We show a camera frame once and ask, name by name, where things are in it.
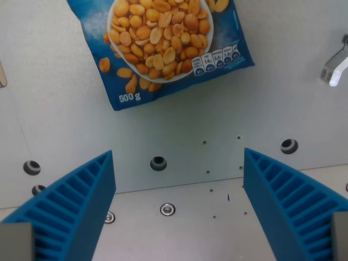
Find beige wooden object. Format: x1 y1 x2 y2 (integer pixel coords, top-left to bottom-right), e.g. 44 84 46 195
0 60 8 89

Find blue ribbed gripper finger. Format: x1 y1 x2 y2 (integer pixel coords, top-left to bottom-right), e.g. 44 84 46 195
243 147 348 261
0 150 117 261

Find grey metal bracket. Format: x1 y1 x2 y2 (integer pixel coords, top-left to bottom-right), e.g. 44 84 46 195
319 34 348 87

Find blue peanut bag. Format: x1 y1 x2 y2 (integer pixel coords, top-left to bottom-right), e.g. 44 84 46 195
66 0 256 111

